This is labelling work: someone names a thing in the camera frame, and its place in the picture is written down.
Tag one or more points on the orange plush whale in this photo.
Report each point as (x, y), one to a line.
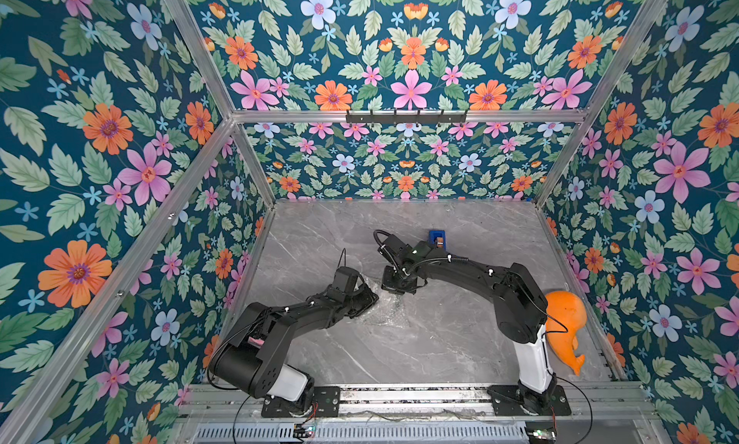
(566, 317)

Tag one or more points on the aluminium mounting rail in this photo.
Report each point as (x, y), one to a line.
(596, 400)

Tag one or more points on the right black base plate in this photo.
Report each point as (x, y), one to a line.
(520, 400)

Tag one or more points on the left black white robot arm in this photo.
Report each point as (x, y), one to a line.
(253, 357)

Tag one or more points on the blue tape dispenser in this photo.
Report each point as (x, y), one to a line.
(437, 238)

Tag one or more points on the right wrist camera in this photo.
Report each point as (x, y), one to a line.
(391, 247)

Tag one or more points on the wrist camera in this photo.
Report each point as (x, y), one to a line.
(347, 280)
(391, 247)

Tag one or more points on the white vented cable duct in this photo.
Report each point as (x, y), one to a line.
(362, 432)

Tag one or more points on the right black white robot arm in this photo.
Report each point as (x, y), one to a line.
(519, 304)

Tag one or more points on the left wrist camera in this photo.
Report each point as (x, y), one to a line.
(347, 280)

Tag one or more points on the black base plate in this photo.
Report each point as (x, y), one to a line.
(520, 400)
(315, 402)

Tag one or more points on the clear bubble wrap sheet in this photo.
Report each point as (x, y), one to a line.
(389, 311)

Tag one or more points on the black hook rail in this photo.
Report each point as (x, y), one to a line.
(423, 117)

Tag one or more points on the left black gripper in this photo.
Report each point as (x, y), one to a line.
(365, 291)

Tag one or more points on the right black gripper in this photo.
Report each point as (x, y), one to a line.
(398, 274)

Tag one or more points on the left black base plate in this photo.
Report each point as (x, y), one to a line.
(315, 402)

